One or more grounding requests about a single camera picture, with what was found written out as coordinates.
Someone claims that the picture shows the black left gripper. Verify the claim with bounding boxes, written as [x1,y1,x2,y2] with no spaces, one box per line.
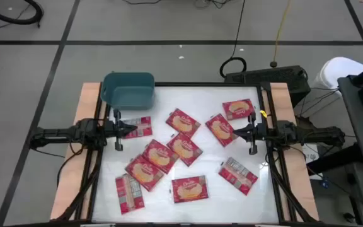
[105,108,138,151]

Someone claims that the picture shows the yellow hanging cable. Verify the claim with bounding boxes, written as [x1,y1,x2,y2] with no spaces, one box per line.
[271,0,292,69]

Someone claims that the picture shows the white paper sheet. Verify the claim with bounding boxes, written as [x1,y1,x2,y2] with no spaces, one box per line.
[302,151,320,165]

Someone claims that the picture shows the black corrugated hose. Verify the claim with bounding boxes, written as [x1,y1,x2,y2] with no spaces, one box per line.
[0,0,45,28]

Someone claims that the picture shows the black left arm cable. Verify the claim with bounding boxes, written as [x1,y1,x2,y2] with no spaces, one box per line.
[56,140,88,187]

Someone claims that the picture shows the black computer case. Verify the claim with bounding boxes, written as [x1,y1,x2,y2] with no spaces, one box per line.
[224,65,311,108]

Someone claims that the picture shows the black hanging cable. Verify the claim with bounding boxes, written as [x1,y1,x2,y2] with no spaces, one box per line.
[219,0,248,79]

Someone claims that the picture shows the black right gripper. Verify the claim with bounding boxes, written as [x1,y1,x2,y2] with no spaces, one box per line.
[233,112,269,155]

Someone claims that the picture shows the teal plastic basket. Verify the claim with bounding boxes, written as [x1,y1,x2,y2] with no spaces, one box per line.
[100,71,156,110]

